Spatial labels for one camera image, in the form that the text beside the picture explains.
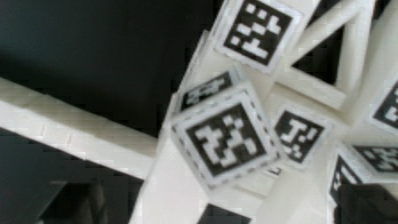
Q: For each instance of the white U-shaped fence rail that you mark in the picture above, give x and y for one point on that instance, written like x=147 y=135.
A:
x=74 y=131

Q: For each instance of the white tagged cube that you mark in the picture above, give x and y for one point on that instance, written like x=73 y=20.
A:
x=364 y=165
x=220 y=130

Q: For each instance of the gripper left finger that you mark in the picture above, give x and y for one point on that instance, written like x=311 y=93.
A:
x=69 y=204

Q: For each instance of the white chair back frame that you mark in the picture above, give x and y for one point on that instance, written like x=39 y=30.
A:
x=314 y=49

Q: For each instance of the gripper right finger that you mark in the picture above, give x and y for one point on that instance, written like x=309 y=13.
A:
x=366 y=205

